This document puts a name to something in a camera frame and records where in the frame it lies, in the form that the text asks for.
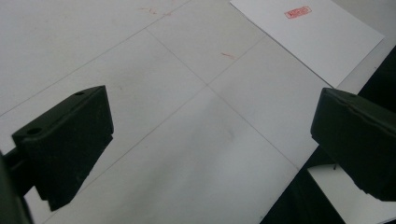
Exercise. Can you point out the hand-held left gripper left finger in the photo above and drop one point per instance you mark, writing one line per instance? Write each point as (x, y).
(68, 146)

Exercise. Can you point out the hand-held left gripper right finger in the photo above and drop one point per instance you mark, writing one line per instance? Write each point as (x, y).
(358, 143)

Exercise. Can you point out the white panel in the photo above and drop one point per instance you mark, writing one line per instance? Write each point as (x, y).
(342, 202)

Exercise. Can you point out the white paper sheet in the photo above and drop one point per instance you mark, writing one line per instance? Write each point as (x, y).
(327, 40)

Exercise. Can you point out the white table cover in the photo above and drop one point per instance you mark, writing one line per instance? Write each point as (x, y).
(186, 140)

